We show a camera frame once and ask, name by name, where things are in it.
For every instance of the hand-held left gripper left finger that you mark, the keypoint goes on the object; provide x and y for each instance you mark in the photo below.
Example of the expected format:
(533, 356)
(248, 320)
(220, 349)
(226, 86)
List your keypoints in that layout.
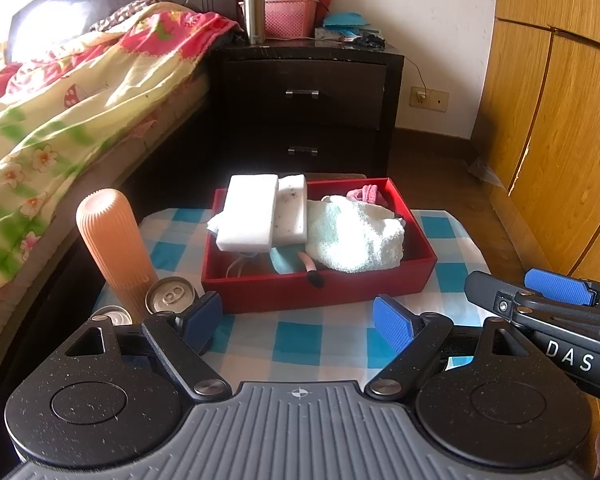
(202, 320)

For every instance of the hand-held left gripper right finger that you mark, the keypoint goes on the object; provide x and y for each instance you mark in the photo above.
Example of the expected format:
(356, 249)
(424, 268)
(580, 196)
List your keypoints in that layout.
(392, 322)

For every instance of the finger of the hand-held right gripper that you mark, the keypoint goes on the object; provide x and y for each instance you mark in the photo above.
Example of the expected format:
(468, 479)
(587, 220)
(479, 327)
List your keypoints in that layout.
(490, 292)
(560, 285)

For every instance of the red cardboard box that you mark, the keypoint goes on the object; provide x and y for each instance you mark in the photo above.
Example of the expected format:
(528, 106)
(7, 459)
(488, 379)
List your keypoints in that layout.
(330, 290)

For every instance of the pale green towel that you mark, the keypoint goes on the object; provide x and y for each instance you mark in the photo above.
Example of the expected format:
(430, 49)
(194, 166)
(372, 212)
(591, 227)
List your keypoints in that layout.
(355, 237)

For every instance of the pink brush with dark tip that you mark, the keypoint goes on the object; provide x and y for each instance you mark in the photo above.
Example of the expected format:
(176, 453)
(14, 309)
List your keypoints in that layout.
(311, 271)

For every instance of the blue face mask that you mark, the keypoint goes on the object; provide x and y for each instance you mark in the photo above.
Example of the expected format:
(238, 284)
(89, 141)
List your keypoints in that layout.
(285, 262)

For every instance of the dark pink cloth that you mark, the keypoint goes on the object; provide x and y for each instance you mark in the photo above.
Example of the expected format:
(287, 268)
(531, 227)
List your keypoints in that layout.
(365, 194)

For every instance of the speckled white sponge block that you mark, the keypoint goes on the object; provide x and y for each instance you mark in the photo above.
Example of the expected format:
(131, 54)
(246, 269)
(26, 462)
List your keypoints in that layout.
(292, 210)

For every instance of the silver drink can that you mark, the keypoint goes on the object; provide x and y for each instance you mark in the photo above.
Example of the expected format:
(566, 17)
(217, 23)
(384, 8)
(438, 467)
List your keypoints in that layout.
(111, 316)
(172, 295)

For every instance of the blue white checked tablecloth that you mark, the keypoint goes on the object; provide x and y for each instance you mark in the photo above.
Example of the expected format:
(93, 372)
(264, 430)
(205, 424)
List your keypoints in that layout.
(300, 340)

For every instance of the peach ribbed bottle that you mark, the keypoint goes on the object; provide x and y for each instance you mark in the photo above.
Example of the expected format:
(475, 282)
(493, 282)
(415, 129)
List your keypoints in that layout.
(112, 245)

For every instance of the clear plastic wrapper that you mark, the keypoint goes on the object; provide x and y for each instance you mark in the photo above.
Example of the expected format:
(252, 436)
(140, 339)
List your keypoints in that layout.
(485, 172)

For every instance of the wooden wardrobe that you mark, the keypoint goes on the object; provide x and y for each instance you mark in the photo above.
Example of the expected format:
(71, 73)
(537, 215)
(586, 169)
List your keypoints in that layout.
(555, 135)

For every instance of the bed mattress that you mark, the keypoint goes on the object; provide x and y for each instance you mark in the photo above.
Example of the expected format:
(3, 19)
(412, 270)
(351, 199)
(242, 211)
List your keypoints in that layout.
(180, 97)

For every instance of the floral quilt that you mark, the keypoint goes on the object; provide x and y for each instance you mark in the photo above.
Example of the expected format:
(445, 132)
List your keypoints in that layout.
(80, 110)

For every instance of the dark wooden nightstand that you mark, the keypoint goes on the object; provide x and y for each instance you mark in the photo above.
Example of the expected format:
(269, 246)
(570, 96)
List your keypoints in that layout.
(330, 85)

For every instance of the small dark object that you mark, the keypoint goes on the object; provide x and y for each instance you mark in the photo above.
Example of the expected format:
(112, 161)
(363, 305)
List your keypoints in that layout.
(370, 40)

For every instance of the small pale packet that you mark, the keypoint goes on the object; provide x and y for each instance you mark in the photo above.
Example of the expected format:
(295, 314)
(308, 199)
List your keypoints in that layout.
(332, 34)

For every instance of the blue folded paper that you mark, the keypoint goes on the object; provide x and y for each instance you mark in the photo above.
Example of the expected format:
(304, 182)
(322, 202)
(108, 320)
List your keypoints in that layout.
(345, 20)

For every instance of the steel thermos flask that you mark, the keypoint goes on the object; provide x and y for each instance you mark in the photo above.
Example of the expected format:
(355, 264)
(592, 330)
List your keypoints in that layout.
(254, 15)

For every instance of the pink plastic basket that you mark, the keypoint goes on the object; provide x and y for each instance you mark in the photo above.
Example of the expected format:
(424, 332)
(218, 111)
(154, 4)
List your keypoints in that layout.
(290, 20)

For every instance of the wall socket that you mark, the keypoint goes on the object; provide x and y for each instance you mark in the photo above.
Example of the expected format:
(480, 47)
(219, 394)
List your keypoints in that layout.
(430, 100)

